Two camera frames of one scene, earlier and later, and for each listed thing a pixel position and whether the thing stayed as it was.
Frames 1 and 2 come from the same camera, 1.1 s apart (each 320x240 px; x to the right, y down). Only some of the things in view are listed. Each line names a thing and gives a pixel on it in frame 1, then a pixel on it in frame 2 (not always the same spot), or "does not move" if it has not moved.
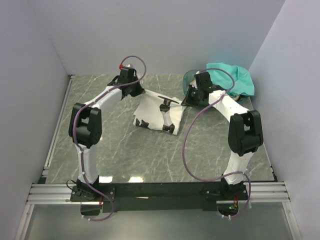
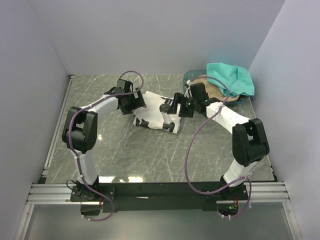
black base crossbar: (160, 196) does not move
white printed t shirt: (159, 112) does not move
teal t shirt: (244, 82) does not move
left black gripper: (139, 91) → (138, 103)
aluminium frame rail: (61, 193) does not move
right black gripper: (188, 101) → (178, 98)
